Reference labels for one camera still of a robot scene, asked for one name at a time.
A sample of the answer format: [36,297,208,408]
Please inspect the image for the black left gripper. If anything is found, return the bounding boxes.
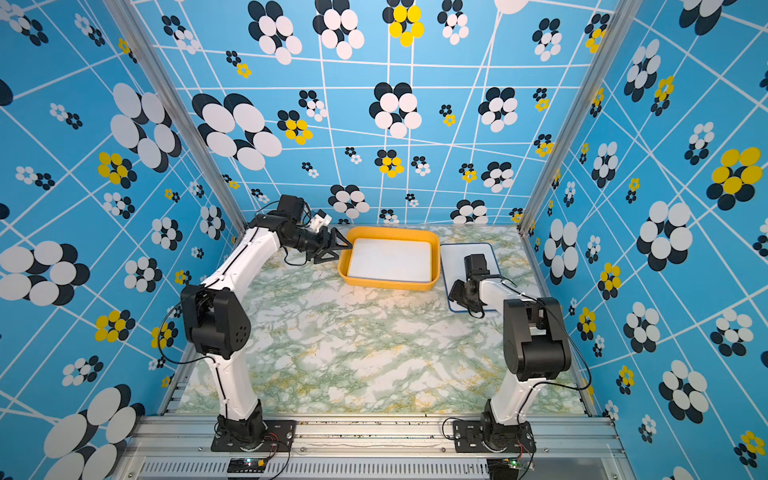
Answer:
[286,227,352,264]

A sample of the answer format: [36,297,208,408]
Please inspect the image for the blue-framed whiteboard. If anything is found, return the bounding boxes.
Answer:
[440,243,512,313]

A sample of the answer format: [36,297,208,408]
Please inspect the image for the yellow-framed whiteboard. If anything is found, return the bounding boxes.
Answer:
[347,238,433,283]

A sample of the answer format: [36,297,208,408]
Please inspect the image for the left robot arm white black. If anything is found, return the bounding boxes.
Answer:
[180,210,352,450]

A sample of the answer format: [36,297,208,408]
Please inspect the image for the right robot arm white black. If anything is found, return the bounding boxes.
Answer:
[448,276,572,453]

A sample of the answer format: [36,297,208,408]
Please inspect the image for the right green circuit board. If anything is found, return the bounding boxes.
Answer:
[486,459,520,480]

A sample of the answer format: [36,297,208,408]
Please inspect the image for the green circuit board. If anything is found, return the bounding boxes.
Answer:
[227,458,268,478]
[486,459,520,480]

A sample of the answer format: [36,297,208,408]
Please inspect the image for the left green circuit board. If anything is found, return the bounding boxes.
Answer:
[227,458,268,478]

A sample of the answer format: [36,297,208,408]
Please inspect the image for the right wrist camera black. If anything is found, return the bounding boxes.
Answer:
[464,253,491,282]

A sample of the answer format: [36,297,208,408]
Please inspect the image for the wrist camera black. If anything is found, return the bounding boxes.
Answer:
[464,253,491,282]
[277,195,332,232]

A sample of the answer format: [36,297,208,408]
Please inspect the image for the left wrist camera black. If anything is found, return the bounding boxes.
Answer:
[277,195,332,232]

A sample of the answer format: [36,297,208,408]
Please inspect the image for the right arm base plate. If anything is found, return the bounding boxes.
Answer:
[451,419,537,455]

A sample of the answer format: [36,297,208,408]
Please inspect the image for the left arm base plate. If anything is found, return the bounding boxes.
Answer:
[211,415,298,453]

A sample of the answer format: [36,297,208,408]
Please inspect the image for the aluminium front rail frame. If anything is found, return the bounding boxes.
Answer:
[114,414,636,479]

